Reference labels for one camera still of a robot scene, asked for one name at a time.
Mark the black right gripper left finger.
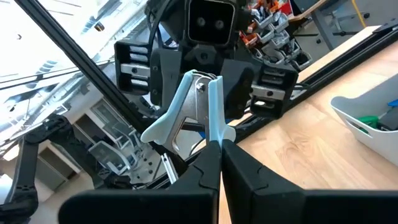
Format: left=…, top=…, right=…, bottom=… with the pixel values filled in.
left=58, top=139, right=222, bottom=224

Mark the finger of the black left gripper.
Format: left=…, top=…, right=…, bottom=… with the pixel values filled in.
left=222, top=58, right=254, bottom=119
left=150, top=48, right=184, bottom=108

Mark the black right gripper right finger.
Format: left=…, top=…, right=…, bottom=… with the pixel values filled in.
left=221, top=139, right=398, bottom=224

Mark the grey binder clip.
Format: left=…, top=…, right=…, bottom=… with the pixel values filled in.
left=140, top=68, right=236, bottom=155

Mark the green mini stapler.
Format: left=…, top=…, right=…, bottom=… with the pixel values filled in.
left=356, top=115, right=381, bottom=130

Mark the white office chair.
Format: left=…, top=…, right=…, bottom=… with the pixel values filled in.
left=88, top=129, right=147, bottom=177

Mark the wooden background desk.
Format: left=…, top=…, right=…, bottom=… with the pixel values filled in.
left=287, top=0, right=398, bottom=50

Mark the grey plastic bin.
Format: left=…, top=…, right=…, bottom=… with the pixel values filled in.
left=330, top=73, right=398, bottom=166

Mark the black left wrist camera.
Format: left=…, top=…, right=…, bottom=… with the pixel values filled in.
left=187, top=0, right=236, bottom=45

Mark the black aluminium table frame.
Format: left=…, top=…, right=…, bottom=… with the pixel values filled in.
left=0, top=0, right=398, bottom=218

